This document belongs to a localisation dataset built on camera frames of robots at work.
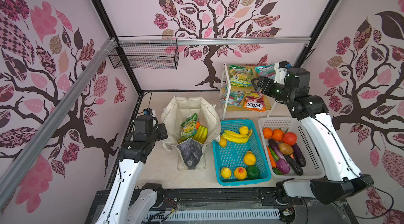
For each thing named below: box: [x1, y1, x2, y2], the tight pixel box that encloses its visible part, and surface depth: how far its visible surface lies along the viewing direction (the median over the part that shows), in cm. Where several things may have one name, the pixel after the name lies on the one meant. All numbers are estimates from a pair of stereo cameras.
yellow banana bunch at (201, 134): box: [192, 125, 209, 144], surface depth 91 cm
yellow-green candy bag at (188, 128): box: [178, 112, 198, 144], surface depth 89 cm
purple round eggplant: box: [276, 158, 290, 175], surface depth 80 cm
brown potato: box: [278, 142, 295, 156], surface depth 85 cm
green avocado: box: [246, 165, 260, 180], surface depth 79 cm
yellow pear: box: [220, 167, 232, 179], surface depth 79 cm
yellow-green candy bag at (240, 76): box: [228, 64, 254, 88], surface depth 80 cm
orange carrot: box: [266, 145, 278, 169], surface depth 82 cm
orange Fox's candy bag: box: [243, 90, 267, 112], surface depth 91 cm
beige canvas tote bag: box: [160, 96, 222, 170], surface depth 81 cm
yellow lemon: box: [239, 125, 249, 135], surface depth 93 cm
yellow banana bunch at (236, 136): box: [221, 129, 253, 142], surface depth 93 cm
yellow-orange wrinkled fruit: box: [218, 134, 227, 148], surface depth 89 cm
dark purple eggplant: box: [268, 138, 287, 162], surface depth 87 cm
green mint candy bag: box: [219, 90, 245, 108], surface depth 92 cm
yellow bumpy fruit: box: [243, 150, 257, 166], surface depth 83 cm
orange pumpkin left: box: [262, 127, 274, 140], surface depth 92 cm
